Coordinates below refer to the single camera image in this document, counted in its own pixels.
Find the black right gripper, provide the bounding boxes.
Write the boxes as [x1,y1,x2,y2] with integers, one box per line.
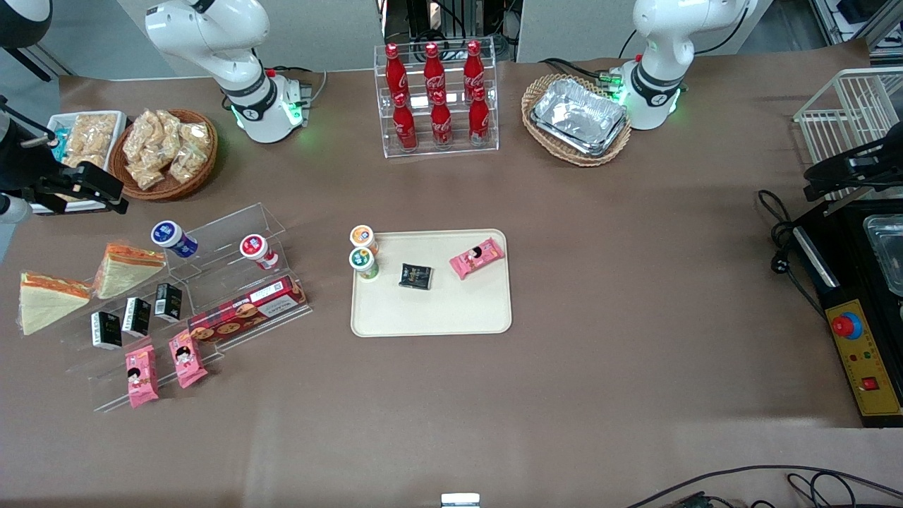
[0,106,131,214]

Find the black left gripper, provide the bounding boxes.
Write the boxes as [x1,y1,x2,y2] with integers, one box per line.
[804,135,903,202]

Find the triangular sandwich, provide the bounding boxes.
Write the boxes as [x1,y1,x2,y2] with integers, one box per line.
[94,242,169,300]
[19,272,93,337]

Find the cream plastic serving tray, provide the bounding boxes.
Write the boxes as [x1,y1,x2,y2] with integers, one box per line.
[351,228,513,338]

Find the flat pack of crackers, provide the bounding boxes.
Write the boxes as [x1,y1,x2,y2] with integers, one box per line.
[74,113,119,142]
[63,138,107,168]

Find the white rectangular snack bin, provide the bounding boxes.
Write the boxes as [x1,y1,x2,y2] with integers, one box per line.
[21,111,128,214]

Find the clear bag of crackers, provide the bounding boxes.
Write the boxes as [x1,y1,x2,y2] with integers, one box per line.
[123,116,157,163]
[131,161,166,191]
[141,109,183,152]
[180,121,212,152]
[168,145,205,184]

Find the brown wicker snack basket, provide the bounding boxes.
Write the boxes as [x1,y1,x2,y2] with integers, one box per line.
[109,109,219,201]

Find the blue lid yogurt cup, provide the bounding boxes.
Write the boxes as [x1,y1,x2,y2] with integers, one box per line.
[151,220,200,259]

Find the steel food container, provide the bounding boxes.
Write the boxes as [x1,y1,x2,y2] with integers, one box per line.
[863,214,903,298]

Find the black sealing machine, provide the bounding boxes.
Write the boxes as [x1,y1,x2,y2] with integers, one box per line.
[790,196,903,428]

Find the small black carton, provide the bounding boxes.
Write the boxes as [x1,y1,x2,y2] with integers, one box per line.
[122,297,152,337]
[154,283,183,322]
[90,311,123,351]

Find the red emergency stop button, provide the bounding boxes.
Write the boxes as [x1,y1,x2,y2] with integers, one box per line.
[831,310,863,340]

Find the clear acrylic tiered display stand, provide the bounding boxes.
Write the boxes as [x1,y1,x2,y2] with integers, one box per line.
[60,203,312,413]

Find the red lid yogurt cup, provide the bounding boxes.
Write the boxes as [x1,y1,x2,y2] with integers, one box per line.
[239,234,279,272]

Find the pink snack pack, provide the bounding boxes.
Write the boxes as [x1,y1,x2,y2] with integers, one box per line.
[125,344,160,409]
[449,238,506,281]
[168,330,209,389]

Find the red cookie box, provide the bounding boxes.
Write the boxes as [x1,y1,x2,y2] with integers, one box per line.
[188,275,310,345]

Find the stack of foil trays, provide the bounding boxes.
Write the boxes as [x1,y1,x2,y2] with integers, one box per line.
[530,78,629,157]

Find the green lid yogurt cup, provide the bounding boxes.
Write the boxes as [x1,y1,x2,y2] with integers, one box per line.
[349,247,380,281]

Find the wicker basket with foil trays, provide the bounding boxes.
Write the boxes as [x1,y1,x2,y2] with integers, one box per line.
[521,73,633,167]

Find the red cola bottle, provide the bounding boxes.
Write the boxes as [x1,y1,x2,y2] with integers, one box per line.
[393,92,418,151]
[430,90,454,147]
[469,87,491,145]
[423,42,446,96]
[384,44,409,99]
[463,40,486,92]

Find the small black snack packet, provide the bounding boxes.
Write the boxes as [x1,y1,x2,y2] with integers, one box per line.
[399,262,433,291]

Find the clear acrylic bottle rack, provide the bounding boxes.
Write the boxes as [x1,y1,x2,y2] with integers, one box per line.
[374,37,500,159]

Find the black equipment rack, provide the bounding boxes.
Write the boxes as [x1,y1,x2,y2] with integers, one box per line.
[381,0,523,61]

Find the white wire rack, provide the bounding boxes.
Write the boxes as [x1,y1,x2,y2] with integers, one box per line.
[794,67,903,203]

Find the black power cable with plug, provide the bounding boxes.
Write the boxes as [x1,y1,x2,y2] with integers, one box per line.
[757,188,828,320]

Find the silver bar handle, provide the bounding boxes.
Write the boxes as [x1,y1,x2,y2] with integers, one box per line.
[792,226,840,289]

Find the metal frame shelf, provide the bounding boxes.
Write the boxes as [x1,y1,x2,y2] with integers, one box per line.
[810,0,903,59]

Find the grey cable at arm base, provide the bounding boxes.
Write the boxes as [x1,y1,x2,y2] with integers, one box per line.
[300,69,329,107]

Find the black cable bundle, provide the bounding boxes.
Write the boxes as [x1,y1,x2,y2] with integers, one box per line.
[539,56,622,85]

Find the long black floor cable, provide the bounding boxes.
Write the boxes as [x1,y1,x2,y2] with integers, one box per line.
[624,464,903,508]

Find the looped black floor cable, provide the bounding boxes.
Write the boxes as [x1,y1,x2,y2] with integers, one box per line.
[786,471,903,508]

